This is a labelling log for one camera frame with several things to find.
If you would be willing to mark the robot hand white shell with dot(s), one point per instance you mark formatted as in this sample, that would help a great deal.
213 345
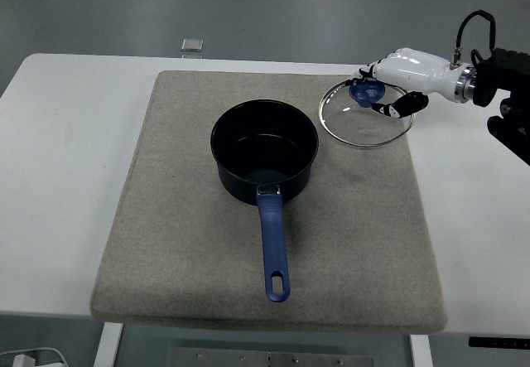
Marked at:
414 69

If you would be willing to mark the glass pot lid blue knob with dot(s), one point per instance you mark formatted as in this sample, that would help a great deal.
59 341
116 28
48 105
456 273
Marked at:
364 93

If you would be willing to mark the small silver square floor plate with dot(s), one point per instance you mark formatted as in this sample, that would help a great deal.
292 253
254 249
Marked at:
192 44

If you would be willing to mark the white table leg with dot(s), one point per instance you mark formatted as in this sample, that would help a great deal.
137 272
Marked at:
108 346
421 352

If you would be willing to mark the beige fabric mat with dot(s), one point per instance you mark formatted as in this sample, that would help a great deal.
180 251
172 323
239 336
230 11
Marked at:
186 238

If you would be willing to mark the black table control panel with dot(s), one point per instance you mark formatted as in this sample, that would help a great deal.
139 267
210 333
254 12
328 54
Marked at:
497 342

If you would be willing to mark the grey metal plate with screws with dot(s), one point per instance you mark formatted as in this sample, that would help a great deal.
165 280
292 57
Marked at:
227 358

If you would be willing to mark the white power adapter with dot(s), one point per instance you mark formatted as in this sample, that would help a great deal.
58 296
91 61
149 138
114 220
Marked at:
24 361

